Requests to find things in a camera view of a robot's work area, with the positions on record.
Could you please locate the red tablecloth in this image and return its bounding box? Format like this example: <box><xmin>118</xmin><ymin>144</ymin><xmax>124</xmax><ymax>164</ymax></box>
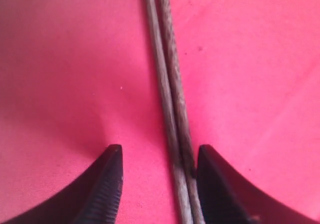
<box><xmin>0</xmin><ymin>0</ymin><xmax>320</xmax><ymax>223</ymax></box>

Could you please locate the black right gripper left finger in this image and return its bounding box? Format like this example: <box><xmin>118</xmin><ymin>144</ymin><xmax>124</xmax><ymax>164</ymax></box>
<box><xmin>6</xmin><ymin>144</ymin><xmax>123</xmax><ymax>223</ymax></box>

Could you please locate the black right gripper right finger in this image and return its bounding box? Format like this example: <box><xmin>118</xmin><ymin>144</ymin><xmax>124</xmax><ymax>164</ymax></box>
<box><xmin>196</xmin><ymin>144</ymin><xmax>316</xmax><ymax>223</ymax></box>

